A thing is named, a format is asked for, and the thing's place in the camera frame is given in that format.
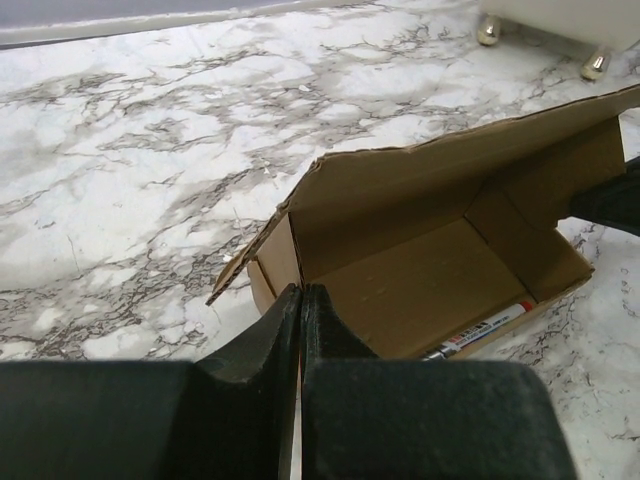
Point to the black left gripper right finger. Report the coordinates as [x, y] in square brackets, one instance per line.
[364, 417]

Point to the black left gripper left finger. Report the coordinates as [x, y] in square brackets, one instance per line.
[229, 415]

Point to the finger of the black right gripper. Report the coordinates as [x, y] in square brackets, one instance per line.
[611, 203]

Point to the red capped white marker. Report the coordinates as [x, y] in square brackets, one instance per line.
[471, 335]

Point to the brown cardboard box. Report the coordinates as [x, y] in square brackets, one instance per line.
[416, 244]

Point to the large white cylindrical roll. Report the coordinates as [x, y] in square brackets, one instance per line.
[608, 25]

